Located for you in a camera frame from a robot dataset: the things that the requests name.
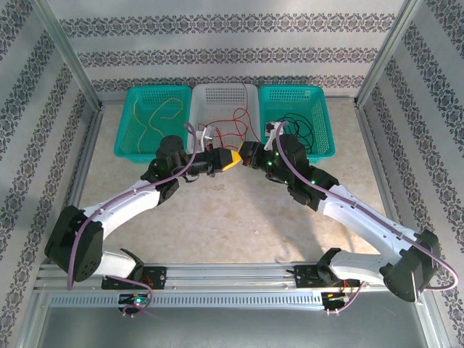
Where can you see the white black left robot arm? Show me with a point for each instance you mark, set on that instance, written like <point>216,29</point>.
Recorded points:
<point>119,206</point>

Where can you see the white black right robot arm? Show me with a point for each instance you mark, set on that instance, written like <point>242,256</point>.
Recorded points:
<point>362,221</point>

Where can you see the teal plastic basket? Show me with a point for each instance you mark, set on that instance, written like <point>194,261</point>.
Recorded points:
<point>123,137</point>
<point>322,108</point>

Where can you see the white plastic basket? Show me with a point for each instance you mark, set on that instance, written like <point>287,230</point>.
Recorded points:
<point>217,98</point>

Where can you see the small controller board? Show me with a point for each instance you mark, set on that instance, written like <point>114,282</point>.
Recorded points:
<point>335,296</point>
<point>136,300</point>

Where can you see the aluminium table edge rail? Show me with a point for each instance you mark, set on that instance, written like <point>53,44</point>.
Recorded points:
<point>373,145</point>
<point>85,145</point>

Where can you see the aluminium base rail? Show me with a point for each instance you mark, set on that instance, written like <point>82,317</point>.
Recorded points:
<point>232,272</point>

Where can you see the aluminium frame post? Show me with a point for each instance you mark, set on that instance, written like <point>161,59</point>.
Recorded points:
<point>391,50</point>
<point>65,50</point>

